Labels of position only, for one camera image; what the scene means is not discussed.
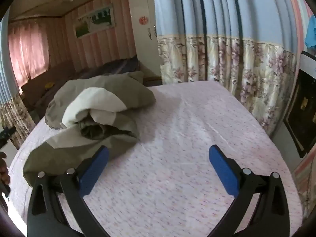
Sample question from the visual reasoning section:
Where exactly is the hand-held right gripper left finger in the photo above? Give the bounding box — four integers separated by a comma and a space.
27, 146, 109, 237

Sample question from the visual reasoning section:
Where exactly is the wide blue floral curtain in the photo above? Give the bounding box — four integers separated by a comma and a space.
152, 0, 300, 139

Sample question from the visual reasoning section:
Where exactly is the bed with striped blanket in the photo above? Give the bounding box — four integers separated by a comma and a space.
21, 55, 149, 119

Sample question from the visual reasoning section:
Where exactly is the framed wall picture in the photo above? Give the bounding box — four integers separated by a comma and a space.
75, 3, 116, 39

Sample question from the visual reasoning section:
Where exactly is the pink speckled bed sheet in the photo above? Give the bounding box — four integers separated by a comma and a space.
8, 81, 304, 237

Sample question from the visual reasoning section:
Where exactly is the blue hanging cloth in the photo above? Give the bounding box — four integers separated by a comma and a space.
304, 15, 316, 55

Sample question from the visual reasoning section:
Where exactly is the pink window curtain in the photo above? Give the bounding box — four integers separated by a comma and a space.
7, 20, 50, 89

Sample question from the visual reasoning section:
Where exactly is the dark glass cabinet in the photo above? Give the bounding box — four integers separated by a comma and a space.
283, 51, 316, 158

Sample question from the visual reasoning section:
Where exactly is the olive and cream jacket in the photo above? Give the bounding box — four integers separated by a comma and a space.
23, 71, 156, 190

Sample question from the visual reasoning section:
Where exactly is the person's left hand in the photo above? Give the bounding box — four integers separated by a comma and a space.
0, 152, 11, 185

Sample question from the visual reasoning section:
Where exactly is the white wardrobe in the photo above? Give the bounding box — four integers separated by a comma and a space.
128, 0, 162, 78

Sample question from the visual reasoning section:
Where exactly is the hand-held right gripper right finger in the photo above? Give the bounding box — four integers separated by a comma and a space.
209, 144, 291, 237

